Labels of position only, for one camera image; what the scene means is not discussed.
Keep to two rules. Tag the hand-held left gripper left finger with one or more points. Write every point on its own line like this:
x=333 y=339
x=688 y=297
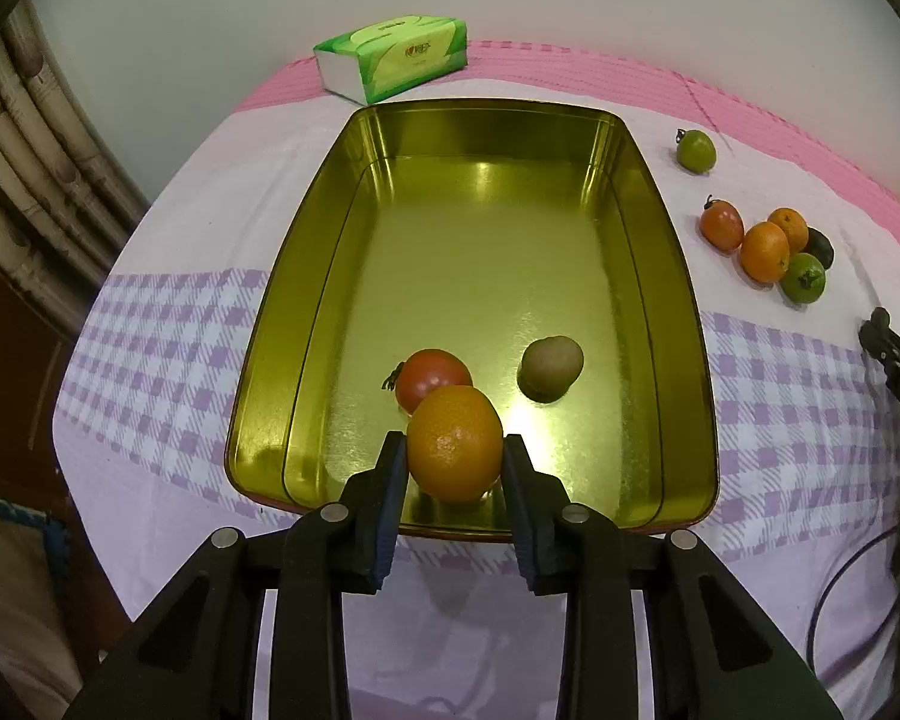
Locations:
x=390 y=517

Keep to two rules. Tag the pink striped mat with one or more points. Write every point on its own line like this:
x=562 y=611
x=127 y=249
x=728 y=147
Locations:
x=780 y=135

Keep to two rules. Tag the green persimmon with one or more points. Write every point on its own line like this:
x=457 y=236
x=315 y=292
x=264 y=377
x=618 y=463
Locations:
x=804 y=279

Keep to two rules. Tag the green lime far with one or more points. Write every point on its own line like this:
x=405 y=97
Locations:
x=697 y=151

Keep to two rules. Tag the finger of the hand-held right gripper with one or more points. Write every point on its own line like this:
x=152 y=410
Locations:
x=896 y=360

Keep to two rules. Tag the blue edged foam mat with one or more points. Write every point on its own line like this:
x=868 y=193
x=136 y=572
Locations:
x=15 y=540

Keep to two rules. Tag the purple checked cloth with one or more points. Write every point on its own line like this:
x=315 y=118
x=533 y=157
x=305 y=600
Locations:
x=157 y=330

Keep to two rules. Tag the brown kiwi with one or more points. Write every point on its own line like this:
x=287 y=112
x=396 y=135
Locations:
x=551 y=367

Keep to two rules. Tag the green tissue box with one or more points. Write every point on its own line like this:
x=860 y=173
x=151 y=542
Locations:
x=397 y=56

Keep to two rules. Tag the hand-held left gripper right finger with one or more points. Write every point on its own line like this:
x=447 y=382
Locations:
x=521 y=525

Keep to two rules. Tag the orange-red tomato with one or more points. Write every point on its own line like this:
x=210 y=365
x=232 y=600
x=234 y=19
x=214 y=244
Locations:
x=722 y=226

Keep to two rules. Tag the medium orange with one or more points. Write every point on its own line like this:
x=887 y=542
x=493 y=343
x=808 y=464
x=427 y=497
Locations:
x=764 y=252

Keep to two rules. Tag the bamboo print curtain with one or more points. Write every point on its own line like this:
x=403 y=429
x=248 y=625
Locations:
x=37 y=187

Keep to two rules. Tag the large orange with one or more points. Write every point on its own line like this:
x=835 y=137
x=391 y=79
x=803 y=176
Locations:
x=454 y=441

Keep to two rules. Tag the small orange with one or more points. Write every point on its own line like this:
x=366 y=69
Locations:
x=790 y=226

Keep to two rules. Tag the dark green fruit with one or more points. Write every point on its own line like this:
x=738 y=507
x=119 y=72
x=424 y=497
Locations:
x=822 y=246

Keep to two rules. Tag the gold metal tray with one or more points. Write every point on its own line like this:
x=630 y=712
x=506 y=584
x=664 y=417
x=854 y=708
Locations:
x=480 y=255

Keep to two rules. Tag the red tomato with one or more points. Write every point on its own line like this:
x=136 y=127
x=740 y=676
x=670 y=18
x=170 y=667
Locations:
x=427 y=376

